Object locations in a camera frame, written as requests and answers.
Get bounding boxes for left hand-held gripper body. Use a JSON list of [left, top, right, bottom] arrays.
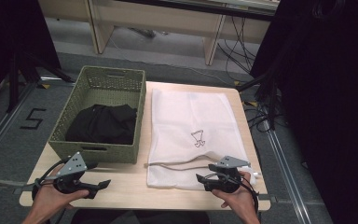
[[45, 151, 99, 200]]

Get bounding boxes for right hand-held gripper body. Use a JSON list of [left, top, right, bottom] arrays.
[[203, 155, 252, 194]]

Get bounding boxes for green perforated plastic basket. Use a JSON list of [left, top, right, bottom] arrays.
[[48, 64, 147, 165]]

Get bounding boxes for black clothes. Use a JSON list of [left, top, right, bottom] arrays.
[[64, 104, 139, 146]]

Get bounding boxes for white mesh laundry bag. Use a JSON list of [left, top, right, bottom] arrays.
[[145, 88, 257, 191]]

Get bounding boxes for person's right hand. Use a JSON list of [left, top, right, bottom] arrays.
[[211, 171, 259, 219]]

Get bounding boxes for person's left hand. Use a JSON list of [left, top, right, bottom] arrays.
[[30, 164, 90, 219]]

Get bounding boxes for person's dark trousers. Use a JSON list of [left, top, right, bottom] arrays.
[[70, 209, 211, 224]]

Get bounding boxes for black metal stand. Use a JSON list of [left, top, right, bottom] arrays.
[[236, 66, 282, 132], [6, 50, 76, 114]]

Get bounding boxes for black curtain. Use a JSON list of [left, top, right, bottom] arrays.
[[249, 0, 358, 224], [0, 0, 62, 105]]

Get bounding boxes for dark power strip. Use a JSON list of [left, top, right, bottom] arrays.
[[128, 27, 157, 39]]

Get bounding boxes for beige wooden desk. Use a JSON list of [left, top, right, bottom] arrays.
[[38, 0, 282, 66]]

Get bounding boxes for metal floor rail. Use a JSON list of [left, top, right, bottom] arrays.
[[264, 120, 312, 224], [0, 82, 39, 167]]

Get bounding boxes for black floor cables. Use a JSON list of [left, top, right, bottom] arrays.
[[242, 99, 282, 133]]

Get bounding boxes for bundle of black hanging cables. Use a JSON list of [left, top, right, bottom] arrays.
[[216, 15, 259, 75]]

